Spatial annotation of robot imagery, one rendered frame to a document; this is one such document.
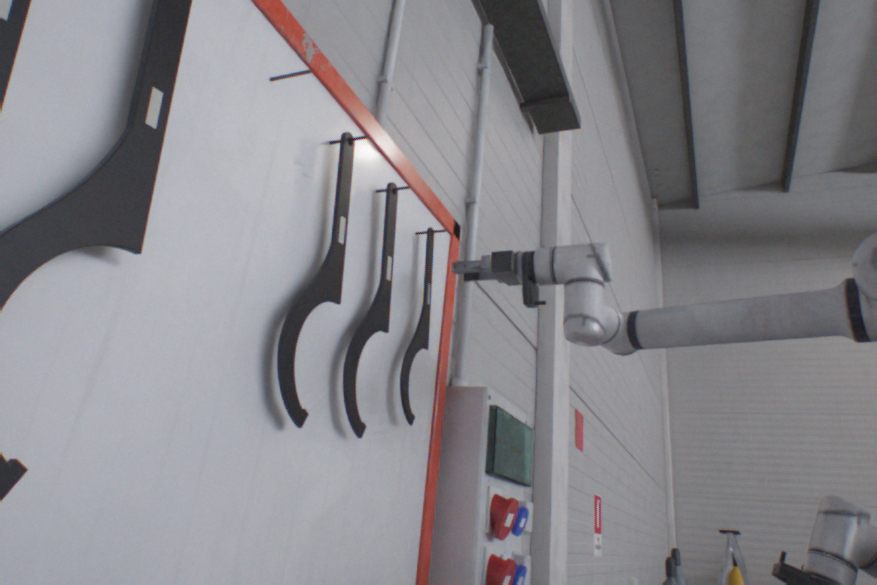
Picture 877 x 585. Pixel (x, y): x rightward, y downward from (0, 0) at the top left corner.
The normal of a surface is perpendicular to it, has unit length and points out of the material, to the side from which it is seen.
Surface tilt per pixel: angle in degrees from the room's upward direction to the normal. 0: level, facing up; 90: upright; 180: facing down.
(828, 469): 90
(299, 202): 90
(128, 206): 90
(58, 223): 90
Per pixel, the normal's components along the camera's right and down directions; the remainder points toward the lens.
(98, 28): 0.93, -0.08
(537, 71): -0.08, 0.90
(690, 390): -0.36, -0.43
